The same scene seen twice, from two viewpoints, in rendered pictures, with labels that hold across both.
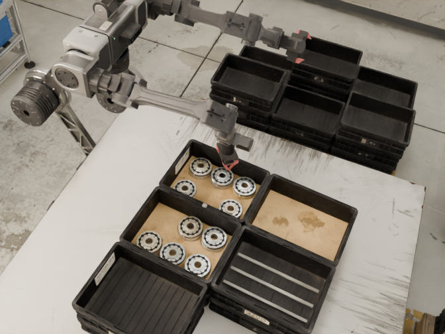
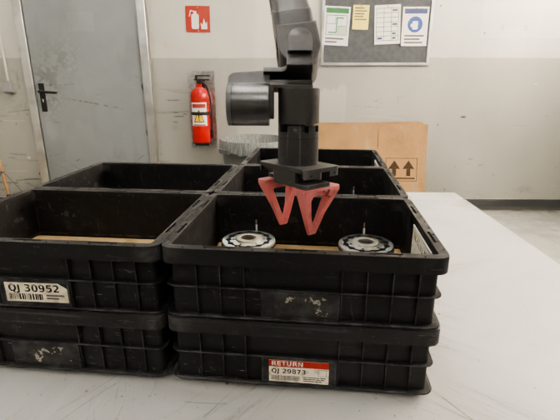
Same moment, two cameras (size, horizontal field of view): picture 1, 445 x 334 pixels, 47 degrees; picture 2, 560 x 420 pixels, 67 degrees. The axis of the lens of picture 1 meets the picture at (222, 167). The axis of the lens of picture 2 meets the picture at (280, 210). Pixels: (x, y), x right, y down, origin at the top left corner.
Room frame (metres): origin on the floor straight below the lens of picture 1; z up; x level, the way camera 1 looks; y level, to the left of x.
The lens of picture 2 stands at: (1.95, -0.19, 1.15)
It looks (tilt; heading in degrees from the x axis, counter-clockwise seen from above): 17 degrees down; 165
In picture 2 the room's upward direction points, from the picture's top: straight up
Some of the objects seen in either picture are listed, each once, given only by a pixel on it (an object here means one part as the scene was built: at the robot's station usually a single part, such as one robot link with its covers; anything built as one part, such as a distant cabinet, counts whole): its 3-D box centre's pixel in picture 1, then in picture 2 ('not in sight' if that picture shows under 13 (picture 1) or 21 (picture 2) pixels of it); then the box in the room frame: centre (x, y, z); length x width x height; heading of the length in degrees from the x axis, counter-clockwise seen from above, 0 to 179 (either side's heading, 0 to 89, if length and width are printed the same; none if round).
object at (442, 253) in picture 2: (215, 179); (305, 225); (1.31, 0.02, 0.92); 0.40 x 0.30 x 0.02; 69
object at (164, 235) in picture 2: (302, 217); (81, 217); (1.17, -0.35, 0.92); 0.40 x 0.30 x 0.02; 69
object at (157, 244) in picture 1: (149, 242); not in sight; (1.01, 0.26, 0.86); 0.10 x 0.10 x 0.01
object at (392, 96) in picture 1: (376, 106); not in sight; (2.53, -0.98, 0.31); 0.40 x 0.30 x 0.34; 74
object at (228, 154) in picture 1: (228, 147); (297, 150); (1.38, -0.01, 1.06); 0.10 x 0.07 x 0.07; 25
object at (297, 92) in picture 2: not in sight; (294, 106); (1.38, -0.02, 1.12); 0.07 x 0.06 x 0.07; 74
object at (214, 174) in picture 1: (222, 175); not in sight; (1.38, 0.00, 0.86); 0.10 x 0.10 x 0.01
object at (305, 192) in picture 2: not in sight; (306, 201); (1.40, -0.01, 0.99); 0.07 x 0.07 x 0.09; 25
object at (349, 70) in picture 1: (320, 82); not in sight; (2.64, -0.59, 0.37); 0.40 x 0.30 x 0.45; 74
